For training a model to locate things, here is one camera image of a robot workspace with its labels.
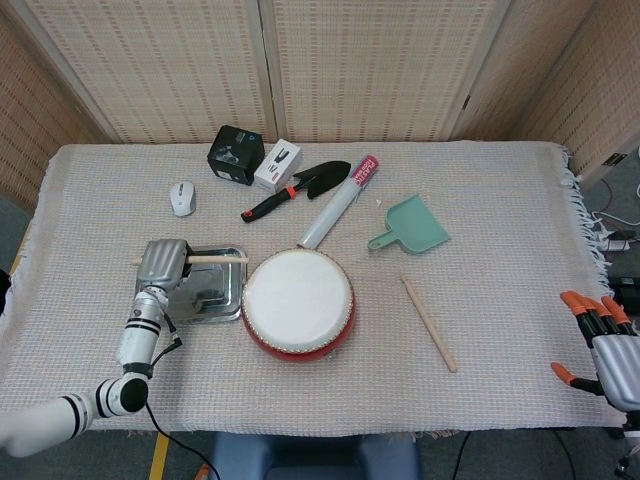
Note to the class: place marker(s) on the silver orange-tipped right robot hand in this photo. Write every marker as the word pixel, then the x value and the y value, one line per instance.
pixel 617 367

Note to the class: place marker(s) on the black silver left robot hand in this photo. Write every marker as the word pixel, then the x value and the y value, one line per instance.
pixel 160 265

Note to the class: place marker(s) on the wooden drumstick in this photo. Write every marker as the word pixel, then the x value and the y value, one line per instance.
pixel 429 322
pixel 220 259

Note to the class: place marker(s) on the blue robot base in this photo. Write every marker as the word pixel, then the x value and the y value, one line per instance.
pixel 300 457

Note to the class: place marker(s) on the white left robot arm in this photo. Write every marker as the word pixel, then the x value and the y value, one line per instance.
pixel 137 345

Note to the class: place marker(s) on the metal tray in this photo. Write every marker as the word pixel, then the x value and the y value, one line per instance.
pixel 220 292

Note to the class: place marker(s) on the red drum with white skin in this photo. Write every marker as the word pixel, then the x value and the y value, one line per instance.
pixel 297 300

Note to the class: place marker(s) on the white computer mouse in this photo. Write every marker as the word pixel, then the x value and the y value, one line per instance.
pixel 183 199

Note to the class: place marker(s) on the white power strip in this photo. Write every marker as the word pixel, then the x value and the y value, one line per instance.
pixel 617 244

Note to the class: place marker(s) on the black cardboard box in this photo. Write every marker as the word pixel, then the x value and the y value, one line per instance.
pixel 235 152

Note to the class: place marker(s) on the white cardboard box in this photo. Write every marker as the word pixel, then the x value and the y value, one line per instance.
pixel 277 167

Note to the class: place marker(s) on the beige woven tablecloth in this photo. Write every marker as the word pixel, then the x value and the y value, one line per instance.
pixel 450 390

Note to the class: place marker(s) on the plastic wrap roll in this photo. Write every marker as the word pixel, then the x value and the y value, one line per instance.
pixel 335 205

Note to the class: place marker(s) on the black garden trowel orange collar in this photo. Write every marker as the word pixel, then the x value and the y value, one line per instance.
pixel 325 177

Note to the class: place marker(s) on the mint green dustpan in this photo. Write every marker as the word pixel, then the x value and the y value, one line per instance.
pixel 417 225

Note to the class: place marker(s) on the woven bamboo folding screen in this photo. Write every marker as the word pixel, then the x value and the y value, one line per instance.
pixel 375 65

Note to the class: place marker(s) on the black screen hinge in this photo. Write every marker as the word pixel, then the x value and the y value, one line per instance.
pixel 467 101

